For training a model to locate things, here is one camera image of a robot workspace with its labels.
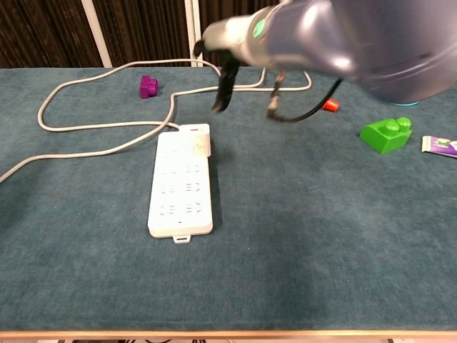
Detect white partition post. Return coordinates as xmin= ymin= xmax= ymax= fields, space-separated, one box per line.
xmin=184 ymin=0 xmax=204 ymax=68
xmin=80 ymin=0 xmax=114 ymax=69

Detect teal table cloth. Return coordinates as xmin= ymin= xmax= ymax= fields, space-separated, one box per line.
xmin=0 ymin=66 xmax=457 ymax=333

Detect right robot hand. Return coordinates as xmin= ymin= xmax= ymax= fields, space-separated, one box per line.
xmin=192 ymin=14 xmax=258 ymax=114

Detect purple white toothpaste tube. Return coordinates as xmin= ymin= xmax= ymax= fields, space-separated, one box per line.
xmin=421 ymin=135 xmax=457 ymax=159

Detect white plug adapter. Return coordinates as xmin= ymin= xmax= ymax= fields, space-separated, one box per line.
xmin=178 ymin=123 xmax=211 ymax=157

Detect white power strip cable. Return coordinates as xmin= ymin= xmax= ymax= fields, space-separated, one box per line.
xmin=0 ymin=59 xmax=313 ymax=184

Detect green toy block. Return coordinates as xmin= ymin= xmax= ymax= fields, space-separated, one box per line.
xmin=358 ymin=116 xmax=413 ymax=155

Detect purple toy block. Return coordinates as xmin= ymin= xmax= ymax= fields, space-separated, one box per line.
xmin=139 ymin=74 xmax=159 ymax=100

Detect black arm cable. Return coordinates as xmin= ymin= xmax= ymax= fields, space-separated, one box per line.
xmin=266 ymin=69 xmax=344 ymax=124

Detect white power strip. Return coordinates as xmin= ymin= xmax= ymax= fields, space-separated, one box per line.
xmin=147 ymin=123 xmax=214 ymax=244

